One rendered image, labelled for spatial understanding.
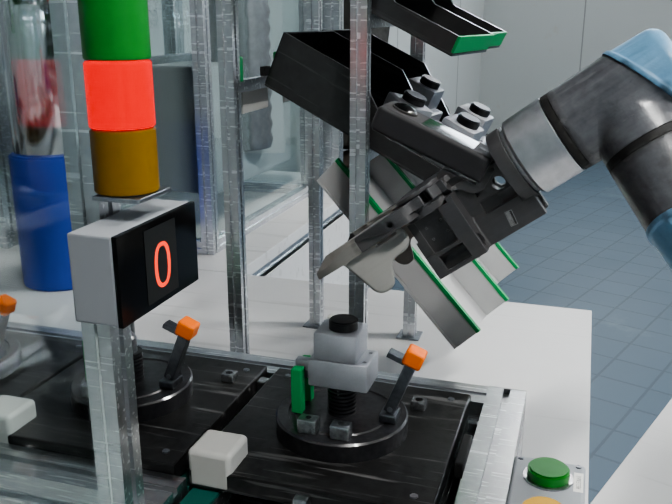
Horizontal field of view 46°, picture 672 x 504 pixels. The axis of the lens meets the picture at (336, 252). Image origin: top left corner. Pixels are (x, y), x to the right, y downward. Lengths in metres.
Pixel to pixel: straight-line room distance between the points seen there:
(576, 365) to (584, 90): 0.70
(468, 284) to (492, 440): 0.30
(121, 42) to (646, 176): 0.41
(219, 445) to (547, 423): 0.51
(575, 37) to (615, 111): 8.19
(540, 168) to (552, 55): 8.28
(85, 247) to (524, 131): 0.37
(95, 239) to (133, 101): 0.11
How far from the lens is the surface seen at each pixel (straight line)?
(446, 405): 0.91
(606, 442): 2.90
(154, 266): 0.63
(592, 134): 0.69
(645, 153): 0.67
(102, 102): 0.61
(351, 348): 0.79
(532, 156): 0.69
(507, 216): 0.72
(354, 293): 1.00
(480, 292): 1.11
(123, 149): 0.61
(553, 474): 0.81
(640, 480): 1.05
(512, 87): 9.17
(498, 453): 0.85
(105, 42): 0.60
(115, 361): 0.69
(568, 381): 1.26
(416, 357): 0.79
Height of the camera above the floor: 1.39
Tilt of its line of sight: 17 degrees down
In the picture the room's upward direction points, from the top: straight up
